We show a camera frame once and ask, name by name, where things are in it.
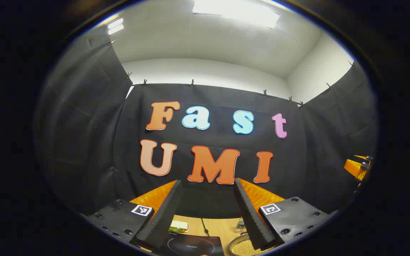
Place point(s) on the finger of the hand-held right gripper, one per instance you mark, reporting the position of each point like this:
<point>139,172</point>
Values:
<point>354,167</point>

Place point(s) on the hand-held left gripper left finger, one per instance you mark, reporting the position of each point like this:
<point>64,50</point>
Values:
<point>166,213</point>

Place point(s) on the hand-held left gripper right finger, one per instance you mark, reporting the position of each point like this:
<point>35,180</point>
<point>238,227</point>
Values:
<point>251,220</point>

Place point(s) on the pile of yellow soybeans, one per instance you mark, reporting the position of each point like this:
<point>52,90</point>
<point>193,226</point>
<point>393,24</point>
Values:
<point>242,249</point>

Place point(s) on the black induction cooktop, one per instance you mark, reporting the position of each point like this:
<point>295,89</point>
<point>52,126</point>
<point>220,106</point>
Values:
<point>190,245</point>

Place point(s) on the sandwich with lettuce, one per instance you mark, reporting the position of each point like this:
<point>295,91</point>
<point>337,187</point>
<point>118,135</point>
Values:
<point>179,226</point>

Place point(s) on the black backdrop cloth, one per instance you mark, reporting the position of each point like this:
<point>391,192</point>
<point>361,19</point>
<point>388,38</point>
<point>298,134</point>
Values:
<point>212,96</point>

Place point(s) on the row of small cloth clips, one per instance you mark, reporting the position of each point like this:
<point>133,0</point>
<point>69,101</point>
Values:
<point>192,84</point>

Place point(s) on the small ceiling light panel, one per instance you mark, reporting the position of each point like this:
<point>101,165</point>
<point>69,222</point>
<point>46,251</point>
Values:
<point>116,26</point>

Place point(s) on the large ceiling light panel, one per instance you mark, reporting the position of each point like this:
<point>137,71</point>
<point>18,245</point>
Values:
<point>237,10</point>

